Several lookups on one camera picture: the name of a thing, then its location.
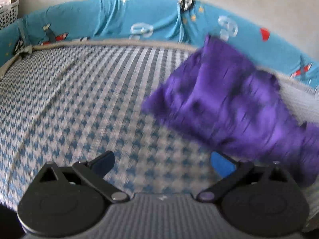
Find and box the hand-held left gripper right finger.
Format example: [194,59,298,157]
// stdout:
[197,152,292,202]

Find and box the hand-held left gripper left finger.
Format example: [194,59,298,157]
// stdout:
[37,151,130,203]

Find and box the purple floral garment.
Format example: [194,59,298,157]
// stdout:
[141,35,319,187]

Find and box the white plastic basket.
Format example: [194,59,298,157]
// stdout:
[0,0,20,30]

